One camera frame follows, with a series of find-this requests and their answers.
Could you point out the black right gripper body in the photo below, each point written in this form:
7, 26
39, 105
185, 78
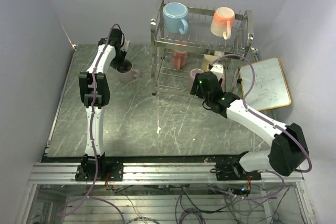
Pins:
199, 93

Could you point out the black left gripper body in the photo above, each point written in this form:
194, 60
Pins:
119, 61

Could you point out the light purple mug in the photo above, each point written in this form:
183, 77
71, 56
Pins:
127, 72

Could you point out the salmon pink mug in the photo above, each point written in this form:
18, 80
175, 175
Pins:
223, 81

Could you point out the dark mauve mug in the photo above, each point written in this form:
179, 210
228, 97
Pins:
192, 76

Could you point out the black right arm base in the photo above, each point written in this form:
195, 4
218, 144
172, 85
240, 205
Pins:
227, 167

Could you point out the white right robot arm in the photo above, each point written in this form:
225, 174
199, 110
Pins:
288, 147

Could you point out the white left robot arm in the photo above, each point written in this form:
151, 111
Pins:
94, 89

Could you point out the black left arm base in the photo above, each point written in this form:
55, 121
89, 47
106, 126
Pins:
104, 168

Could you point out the red mug in rack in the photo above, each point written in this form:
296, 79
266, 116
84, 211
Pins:
179, 59

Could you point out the metal two-tier dish rack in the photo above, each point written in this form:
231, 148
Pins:
198, 41

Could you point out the cream yellow mug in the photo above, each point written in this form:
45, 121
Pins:
207, 59

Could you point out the orange white mug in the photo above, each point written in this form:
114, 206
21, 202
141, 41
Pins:
222, 22

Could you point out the blue mug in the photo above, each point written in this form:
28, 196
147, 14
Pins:
174, 18

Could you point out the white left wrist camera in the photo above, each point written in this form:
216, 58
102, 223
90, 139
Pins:
125, 46

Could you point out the whiteboard with yellow frame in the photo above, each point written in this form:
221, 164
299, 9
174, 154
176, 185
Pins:
270, 89

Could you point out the wire shelf with cables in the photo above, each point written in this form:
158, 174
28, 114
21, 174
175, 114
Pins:
187, 203

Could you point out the aluminium mounting rail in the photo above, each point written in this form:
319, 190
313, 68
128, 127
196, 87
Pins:
133, 174

